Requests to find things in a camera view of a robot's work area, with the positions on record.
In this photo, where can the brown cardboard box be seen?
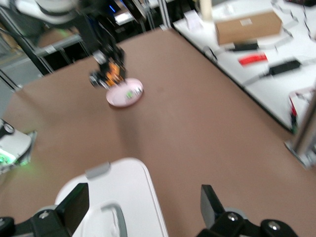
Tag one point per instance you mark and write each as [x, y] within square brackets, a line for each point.
[247, 27]

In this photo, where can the black power adapter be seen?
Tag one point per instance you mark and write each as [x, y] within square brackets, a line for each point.
[284, 67]
[244, 47]

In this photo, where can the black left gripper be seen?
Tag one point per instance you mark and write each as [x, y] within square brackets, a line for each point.
[103, 44]

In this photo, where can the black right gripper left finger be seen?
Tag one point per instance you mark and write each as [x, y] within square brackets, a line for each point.
[74, 207]

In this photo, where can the white side desk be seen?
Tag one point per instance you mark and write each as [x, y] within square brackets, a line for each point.
[271, 86]

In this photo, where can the orange push-button switch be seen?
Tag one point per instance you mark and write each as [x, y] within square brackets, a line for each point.
[112, 74]

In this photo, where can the beige cardboard tube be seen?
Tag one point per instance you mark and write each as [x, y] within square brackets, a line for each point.
[206, 10]

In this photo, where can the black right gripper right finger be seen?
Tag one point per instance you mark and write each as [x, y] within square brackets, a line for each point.
[211, 207]

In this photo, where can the aluminium profile post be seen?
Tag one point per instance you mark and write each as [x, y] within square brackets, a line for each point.
[307, 128]

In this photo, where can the pink round plate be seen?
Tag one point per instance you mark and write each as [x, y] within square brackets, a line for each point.
[121, 98]

